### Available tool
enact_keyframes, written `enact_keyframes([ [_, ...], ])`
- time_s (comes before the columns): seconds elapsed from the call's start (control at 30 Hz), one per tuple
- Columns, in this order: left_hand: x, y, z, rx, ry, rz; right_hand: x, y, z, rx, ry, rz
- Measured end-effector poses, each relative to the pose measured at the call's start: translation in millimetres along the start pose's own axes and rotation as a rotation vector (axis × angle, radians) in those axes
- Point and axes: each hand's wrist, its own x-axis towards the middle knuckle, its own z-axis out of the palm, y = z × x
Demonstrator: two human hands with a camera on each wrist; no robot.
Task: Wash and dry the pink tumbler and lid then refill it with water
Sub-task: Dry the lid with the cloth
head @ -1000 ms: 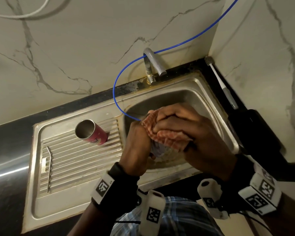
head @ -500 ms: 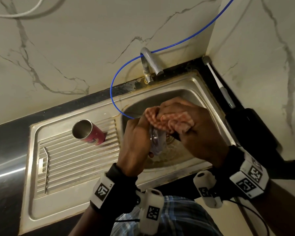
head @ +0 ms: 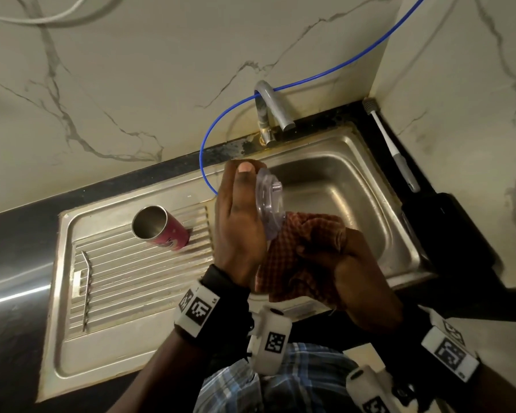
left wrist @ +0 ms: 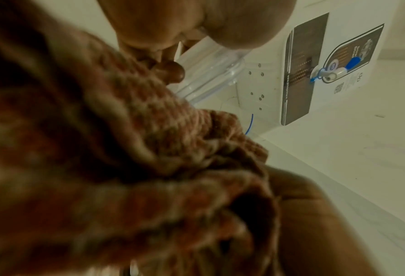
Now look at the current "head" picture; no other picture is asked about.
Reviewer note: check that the person's right hand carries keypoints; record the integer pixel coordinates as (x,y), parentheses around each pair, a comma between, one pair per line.
(357,279)

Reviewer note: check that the person's left hand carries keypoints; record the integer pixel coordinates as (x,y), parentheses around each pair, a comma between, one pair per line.
(238,227)

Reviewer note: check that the clear plastic lid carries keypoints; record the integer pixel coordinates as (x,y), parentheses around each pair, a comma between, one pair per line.
(271,202)

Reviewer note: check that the pink steel tumbler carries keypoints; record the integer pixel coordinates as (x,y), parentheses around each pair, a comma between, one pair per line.
(170,236)

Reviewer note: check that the white bottle brush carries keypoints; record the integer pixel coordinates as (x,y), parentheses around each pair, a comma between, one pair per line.
(395,150)

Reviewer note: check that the bent metal straw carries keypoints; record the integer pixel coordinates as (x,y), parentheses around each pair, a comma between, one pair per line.
(86,292)

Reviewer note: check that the person's right forearm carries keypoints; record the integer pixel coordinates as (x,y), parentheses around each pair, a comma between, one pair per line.
(499,395)

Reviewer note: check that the person's left forearm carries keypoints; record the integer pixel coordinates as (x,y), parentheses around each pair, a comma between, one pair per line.
(155,378)

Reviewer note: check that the thin blue tube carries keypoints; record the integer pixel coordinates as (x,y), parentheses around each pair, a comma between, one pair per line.
(203,150)

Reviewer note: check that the black right wrist band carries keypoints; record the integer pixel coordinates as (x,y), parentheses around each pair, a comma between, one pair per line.
(430,348)

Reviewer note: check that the blue plaid clothing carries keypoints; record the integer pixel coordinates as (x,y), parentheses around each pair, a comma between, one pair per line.
(301,378)

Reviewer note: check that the metal faucet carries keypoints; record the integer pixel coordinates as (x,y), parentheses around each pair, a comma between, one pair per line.
(275,107)

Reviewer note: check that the stainless steel sink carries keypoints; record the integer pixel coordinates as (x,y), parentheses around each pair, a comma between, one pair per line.
(124,296)

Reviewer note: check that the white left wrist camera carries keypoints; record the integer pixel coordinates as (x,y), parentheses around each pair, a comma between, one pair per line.
(271,344)

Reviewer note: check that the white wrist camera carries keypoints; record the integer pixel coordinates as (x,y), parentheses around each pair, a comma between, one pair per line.
(271,344)
(370,391)

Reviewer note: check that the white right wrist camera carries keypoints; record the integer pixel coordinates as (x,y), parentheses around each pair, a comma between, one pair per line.
(370,391)

